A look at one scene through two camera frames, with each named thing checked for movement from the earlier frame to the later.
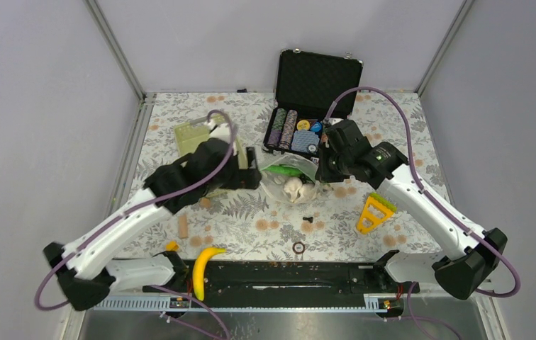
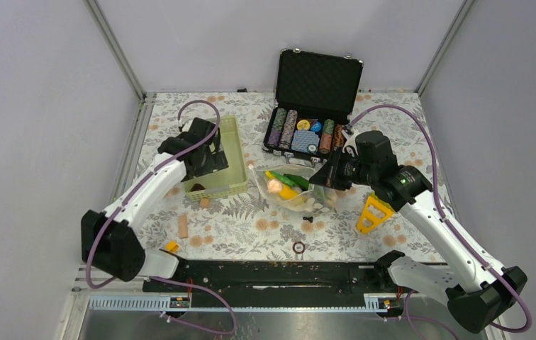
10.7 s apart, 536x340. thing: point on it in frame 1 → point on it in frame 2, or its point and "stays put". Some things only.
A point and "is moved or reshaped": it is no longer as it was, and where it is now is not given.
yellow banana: (199, 268) → (286, 192)
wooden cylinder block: (183, 224) stays put
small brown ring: (297, 252) stays put
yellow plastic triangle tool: (375, 210) stays put
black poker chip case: (307, 84) stays put
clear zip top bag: (291, 178) is moved or reshaped
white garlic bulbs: (298, 192) → (310, 204)
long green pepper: (289, 170) → (284, 180)
